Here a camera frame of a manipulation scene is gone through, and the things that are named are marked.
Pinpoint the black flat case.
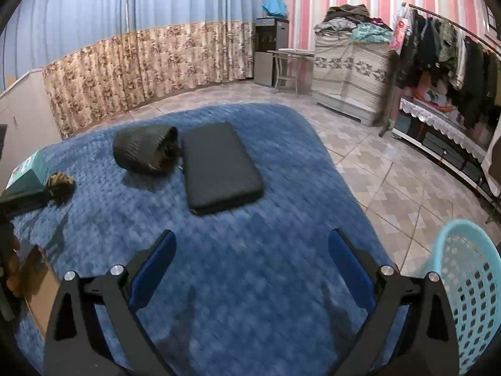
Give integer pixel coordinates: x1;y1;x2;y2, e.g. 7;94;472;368
181;121;266;216

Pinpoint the row of hanging clothes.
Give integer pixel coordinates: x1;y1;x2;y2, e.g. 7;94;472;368
395;8;501;130

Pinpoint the low dark stand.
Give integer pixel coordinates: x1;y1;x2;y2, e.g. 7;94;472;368
391;98;501;204

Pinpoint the white cabinet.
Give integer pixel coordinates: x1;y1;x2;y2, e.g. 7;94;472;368
0;68;63;189

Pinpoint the pink hanging bag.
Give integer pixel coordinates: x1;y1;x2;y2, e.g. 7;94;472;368
389;6;411;53

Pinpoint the blue bag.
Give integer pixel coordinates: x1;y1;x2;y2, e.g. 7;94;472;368
261;0;288;18

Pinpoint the white framed brown board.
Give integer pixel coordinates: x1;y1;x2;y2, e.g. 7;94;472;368
479;137;501;200

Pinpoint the person's left hand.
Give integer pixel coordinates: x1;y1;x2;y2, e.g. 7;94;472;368
0;235;22;299

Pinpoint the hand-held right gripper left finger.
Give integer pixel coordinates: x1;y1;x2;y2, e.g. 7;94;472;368
43;229;178;376

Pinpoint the white lace cloth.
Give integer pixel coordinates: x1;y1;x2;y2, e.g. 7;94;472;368
399;98;490;163

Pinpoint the patterned cloth covered cabinet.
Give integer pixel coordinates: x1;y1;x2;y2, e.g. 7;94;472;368
311;35;394;126

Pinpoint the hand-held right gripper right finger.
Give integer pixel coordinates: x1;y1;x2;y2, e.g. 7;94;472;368
328;228;459;376

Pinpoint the metal clothes rack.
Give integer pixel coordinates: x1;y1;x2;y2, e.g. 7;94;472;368
378;3;501;138

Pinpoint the pile of clothes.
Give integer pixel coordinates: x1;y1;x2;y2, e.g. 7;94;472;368
313;4;394;44

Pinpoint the blue plush blanket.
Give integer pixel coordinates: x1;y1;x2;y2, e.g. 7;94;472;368
8;103;396;376

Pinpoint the teal patterned cloth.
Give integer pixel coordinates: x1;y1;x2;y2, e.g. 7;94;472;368
352;23;394;43

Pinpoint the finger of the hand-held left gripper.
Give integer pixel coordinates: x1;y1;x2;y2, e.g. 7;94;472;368
0;188;53;218

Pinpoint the blue floral curtain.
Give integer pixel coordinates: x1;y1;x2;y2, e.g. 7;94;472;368
0;0;271;139

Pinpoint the brown tray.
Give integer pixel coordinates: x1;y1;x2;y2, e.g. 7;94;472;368
19;245;61;339

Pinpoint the dark rolled cloth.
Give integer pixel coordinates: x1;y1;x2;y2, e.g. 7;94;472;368
113;124;180;176

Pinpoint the teal plastic basket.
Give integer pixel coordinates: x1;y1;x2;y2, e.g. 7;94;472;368
425;219;501;376

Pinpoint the small white table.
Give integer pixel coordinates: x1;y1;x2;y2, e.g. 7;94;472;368
268;48;316;95

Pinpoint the grey water dispenser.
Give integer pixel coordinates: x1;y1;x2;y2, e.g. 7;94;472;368
254;18;290;88

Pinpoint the teal tissue box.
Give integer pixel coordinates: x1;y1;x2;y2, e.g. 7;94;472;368
6;149;49;196

